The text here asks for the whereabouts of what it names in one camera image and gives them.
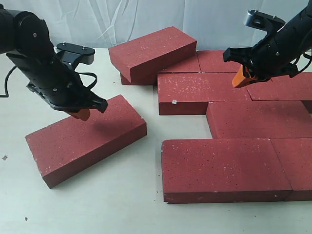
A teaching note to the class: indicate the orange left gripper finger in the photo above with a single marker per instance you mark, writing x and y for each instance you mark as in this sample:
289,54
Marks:
82,114

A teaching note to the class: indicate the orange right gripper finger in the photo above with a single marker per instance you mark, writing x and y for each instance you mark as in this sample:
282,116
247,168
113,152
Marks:
242,78

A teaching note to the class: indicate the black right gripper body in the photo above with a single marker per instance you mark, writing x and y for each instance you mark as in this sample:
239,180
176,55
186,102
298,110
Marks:
278,52

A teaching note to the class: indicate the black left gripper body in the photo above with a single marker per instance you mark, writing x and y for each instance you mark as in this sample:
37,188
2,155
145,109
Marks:
62,87

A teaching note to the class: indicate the white-speckled red brick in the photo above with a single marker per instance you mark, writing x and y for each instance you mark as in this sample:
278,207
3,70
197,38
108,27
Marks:
190,93

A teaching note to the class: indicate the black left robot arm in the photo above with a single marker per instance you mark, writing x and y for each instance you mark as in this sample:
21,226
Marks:
24,38

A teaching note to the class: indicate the middle row red brick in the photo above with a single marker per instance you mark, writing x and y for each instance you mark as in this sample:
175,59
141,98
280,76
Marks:
259,119

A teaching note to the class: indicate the white backdrop curtain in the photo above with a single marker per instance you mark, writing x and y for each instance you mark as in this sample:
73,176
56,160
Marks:
215,24

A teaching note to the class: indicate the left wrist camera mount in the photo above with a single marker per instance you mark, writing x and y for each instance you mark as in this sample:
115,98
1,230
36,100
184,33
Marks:
73,54

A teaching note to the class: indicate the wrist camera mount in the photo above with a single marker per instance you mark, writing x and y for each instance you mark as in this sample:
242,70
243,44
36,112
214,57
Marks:
73,54
264,22

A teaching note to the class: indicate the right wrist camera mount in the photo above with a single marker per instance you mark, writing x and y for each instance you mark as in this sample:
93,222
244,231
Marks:
264,22

